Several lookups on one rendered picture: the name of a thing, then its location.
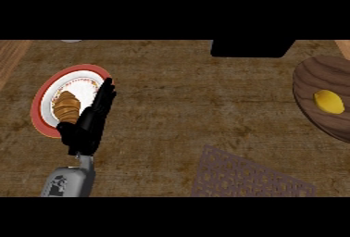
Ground grey lattice trivet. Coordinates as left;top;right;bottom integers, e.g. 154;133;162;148
190;143;317;198

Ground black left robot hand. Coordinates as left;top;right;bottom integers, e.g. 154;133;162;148
54;77;117;156

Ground black appliance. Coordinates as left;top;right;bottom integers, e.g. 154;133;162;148
209;39;296;58

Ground round brown wooden placemat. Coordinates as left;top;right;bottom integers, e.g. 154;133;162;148
290;55;350;143

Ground red and white bowl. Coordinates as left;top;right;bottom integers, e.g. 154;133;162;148
27;63;113;139

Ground yellow lemon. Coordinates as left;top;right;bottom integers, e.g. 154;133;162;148
311;89;345;115

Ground brown croissant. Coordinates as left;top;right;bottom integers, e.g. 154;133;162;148
50;90;82;125

